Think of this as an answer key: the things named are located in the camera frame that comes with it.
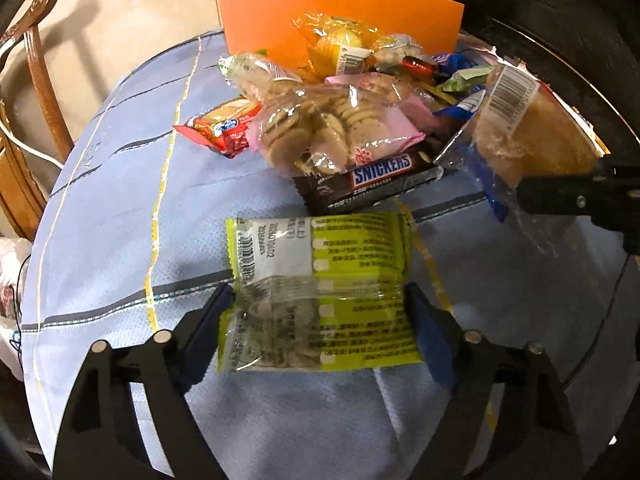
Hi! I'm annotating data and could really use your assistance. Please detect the white cable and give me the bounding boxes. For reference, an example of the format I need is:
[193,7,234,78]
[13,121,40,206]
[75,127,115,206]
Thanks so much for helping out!
[0,35,63,168]

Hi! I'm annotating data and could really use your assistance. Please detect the green snack packet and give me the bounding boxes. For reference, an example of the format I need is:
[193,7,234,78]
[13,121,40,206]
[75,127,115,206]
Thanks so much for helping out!
[440,67,488,93]

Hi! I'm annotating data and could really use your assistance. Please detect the red wrapped candy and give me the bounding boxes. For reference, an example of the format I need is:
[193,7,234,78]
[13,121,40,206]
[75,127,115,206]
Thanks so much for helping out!
[402,55,438,77]

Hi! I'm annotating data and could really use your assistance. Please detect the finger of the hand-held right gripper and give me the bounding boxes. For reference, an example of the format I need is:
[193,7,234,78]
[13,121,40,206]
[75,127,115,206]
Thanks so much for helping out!
[515,156,640,256]

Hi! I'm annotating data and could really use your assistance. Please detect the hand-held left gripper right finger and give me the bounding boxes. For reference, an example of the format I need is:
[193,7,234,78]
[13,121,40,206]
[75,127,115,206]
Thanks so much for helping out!
[402,281,586,480]

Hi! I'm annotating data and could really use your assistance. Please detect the carved brown wooden chair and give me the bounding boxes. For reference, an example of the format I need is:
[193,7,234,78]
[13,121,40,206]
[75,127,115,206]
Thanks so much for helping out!
[0,0,76,241]

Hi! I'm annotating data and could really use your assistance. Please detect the clear bread packet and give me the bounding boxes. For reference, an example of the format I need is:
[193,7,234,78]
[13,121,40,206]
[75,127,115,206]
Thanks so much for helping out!
[434,64,608,256]

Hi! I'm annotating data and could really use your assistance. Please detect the orange box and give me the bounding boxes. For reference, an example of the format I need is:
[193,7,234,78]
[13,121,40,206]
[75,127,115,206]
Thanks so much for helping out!
[218,0,465,86]

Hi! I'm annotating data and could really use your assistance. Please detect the brown chocolate bar packet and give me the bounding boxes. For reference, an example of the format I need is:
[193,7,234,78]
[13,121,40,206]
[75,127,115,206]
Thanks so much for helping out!
[291,147,445,216]

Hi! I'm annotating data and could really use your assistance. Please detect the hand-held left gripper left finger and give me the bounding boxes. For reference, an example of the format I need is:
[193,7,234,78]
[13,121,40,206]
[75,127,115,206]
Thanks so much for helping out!
[52,282,236,480]

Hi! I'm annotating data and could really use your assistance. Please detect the small clear pastry packet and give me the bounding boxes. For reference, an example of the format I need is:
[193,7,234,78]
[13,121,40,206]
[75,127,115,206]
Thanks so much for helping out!
[372,34,426,68]

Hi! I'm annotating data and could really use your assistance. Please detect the clear cookie packet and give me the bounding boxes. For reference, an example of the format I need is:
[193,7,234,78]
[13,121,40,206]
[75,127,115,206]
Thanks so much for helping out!
[217,51,306,106]

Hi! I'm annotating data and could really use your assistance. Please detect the blue and white packet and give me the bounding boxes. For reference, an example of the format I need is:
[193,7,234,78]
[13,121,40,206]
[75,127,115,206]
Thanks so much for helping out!
[432,87,491,121]

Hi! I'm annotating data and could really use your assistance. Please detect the white plastic bag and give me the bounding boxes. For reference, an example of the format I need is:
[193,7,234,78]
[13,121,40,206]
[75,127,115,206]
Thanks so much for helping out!
[0,237,33,381]

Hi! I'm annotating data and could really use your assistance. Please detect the yellow-green snack packet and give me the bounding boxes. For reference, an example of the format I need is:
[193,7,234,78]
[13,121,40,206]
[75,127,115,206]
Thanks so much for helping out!
[217,212,425,373]

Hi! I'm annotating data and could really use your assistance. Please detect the blue checked tablecloth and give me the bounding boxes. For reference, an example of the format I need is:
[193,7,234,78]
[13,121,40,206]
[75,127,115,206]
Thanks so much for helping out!
[22,27,626,480]

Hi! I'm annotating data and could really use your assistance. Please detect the clear bag of round biscuits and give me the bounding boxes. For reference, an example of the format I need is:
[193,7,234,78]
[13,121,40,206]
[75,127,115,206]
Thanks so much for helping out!
[249,72,426,176]

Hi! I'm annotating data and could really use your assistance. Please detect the red cracker packet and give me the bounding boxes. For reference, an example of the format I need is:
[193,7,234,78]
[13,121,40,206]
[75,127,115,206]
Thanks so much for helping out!
[172,99,263,159]

